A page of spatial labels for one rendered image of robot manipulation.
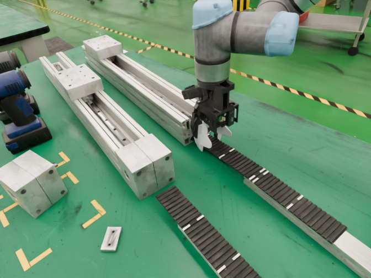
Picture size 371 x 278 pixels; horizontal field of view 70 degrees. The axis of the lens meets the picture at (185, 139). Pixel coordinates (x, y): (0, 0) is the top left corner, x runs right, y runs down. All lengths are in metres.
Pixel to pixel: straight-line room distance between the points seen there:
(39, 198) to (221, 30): 0.52
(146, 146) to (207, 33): 0.28
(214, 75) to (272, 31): 0.14
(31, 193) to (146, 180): 0.24
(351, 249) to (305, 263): 0.08
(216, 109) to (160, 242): 0.31
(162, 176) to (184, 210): 0.11
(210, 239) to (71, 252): 0.28
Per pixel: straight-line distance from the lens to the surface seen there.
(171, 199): 0.58
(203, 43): 0.54
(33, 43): 2.31
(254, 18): 0.52
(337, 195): 0.68
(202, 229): 0.53
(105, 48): 1.16
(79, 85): 0.89
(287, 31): 0.51
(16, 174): 0.68
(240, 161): 0.65
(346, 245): 0.57
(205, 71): 0.56
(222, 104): 0.58
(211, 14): 0.52
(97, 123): 0.75
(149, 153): 0.60
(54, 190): 0.69
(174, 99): 0.84
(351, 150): 0.81
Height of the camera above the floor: 1.27
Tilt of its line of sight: 39 degrees down
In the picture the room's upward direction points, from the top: 5 degrees counter-clockwise
